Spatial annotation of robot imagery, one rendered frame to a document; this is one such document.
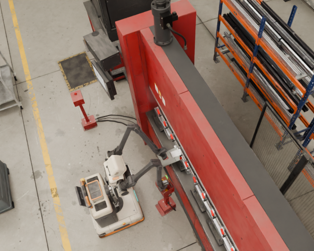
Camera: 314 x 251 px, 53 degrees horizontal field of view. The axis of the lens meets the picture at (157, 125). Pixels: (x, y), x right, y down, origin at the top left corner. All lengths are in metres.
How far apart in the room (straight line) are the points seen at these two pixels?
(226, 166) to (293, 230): 0.62
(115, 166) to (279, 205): 1.82
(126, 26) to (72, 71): 3.15
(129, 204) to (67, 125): 1.99
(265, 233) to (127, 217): 2.50
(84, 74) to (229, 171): 4.44
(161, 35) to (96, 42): 1.06
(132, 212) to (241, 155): 2.32
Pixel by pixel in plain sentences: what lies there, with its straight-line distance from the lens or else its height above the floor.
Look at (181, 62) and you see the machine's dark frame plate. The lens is 3.06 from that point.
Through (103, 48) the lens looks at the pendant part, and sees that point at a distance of 3.85.
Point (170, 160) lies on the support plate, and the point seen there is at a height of 1.00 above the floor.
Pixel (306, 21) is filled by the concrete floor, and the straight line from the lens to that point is 7.52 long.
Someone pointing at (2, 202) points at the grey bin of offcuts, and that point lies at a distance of 5.05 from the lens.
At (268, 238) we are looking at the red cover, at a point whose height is 2.30.
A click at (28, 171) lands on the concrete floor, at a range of 5.52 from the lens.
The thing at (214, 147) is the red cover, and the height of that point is 2.30.
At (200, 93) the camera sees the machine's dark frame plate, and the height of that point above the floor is 2.30.
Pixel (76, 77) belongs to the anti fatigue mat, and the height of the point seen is 0.01.
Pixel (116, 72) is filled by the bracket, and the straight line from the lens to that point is 4.56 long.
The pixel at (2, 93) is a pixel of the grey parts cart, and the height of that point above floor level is 0.33.
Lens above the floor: 4.49
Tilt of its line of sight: 57 degrees down
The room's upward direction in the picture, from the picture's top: 7 degrees counter-clockwise
